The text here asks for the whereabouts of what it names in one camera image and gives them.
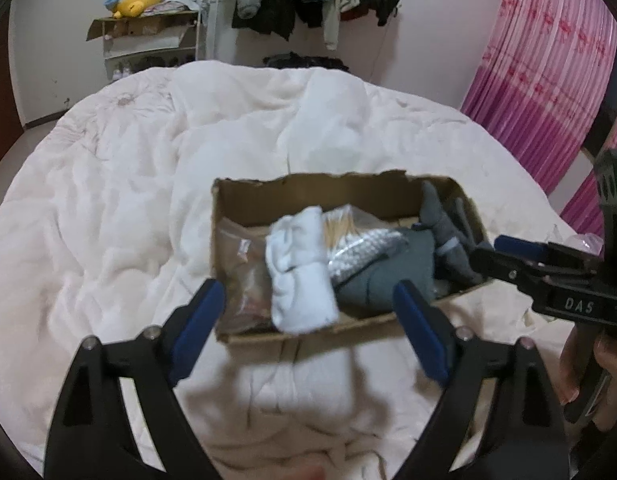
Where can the clear snack bag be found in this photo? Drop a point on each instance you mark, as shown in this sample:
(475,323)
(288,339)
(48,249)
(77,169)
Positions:
(243,271)

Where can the pink curtain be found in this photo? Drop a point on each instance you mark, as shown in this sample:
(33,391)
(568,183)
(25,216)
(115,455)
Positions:
(542,79)

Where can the cardboard box on shelf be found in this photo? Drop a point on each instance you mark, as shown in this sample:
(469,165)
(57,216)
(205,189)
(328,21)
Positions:
(142,26)

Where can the grey dotted sock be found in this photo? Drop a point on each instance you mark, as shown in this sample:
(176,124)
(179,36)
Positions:
(412,260)

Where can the brown cardboard box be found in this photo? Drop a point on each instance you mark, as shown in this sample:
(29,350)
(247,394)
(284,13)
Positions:
(391,196)

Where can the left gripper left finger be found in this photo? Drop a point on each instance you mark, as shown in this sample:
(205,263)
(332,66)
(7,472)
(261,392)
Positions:
(90,436)

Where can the dark red wooden door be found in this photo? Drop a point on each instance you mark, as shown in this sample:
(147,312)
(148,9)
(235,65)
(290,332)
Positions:
(10,125)

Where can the white shelf rack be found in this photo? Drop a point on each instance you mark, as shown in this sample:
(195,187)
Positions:
(173,47)

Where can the grey knit glove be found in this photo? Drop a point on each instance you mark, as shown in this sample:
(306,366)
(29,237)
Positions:
(455,240)

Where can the black clothes pile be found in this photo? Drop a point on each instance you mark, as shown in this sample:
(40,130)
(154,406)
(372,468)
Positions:
(295,60)

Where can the bag of cotton swabs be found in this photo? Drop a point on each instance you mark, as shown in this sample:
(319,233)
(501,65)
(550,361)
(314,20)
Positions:
(355,239)

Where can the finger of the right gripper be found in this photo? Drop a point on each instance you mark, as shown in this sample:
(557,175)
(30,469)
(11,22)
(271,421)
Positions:
(523,271)
(524,249)

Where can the white fluffy blanket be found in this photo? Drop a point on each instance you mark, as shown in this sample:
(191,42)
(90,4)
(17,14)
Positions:
(108,225)

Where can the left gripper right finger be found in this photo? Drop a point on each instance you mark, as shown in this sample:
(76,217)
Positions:
(524,437)

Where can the white sock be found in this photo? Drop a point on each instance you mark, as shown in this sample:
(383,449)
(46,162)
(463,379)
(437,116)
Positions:
(303,299)

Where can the person's right hand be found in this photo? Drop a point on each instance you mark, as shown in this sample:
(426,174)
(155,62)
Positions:
(587,384)

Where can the clear plastic bag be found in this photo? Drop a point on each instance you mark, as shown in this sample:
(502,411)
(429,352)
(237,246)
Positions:
(588,242)

